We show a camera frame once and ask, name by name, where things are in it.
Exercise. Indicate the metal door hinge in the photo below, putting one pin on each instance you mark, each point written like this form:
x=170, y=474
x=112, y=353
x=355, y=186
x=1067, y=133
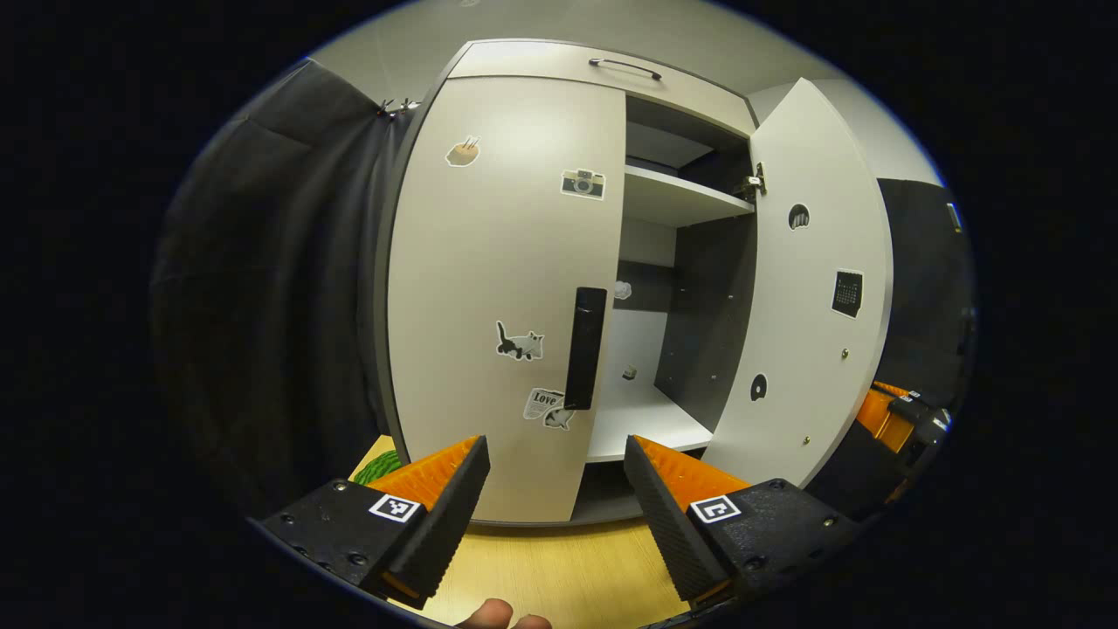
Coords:
x=753, y=182

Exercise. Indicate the green striped toy ball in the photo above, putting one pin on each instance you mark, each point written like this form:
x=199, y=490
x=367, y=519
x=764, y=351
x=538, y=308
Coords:
x=377, y=469

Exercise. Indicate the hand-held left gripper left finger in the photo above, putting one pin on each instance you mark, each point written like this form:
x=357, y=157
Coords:
x=450, y=515

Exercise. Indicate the headphone sticker shoe cabinet door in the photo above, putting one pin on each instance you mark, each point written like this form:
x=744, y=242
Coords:
x=803, y=349

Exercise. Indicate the white cabinet shelf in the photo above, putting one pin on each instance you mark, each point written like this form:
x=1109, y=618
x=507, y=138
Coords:
x=672, y=199
x=638, y=419

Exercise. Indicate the double-door shoe cabinet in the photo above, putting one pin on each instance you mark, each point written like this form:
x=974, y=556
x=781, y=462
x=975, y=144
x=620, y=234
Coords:
x=707, y=306

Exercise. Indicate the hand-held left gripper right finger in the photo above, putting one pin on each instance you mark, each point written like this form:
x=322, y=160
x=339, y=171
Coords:
x=668, y=524

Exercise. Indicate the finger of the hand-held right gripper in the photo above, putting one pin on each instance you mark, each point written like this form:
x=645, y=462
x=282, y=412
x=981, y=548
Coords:
x=913, y=400
x=882, y=424

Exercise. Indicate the white cabinet drawer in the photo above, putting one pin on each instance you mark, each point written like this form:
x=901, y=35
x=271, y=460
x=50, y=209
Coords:
x=541, y=65

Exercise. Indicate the cat sticker shoe cabinet door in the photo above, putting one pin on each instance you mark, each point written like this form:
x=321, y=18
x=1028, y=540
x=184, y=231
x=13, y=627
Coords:
x=489, y=262

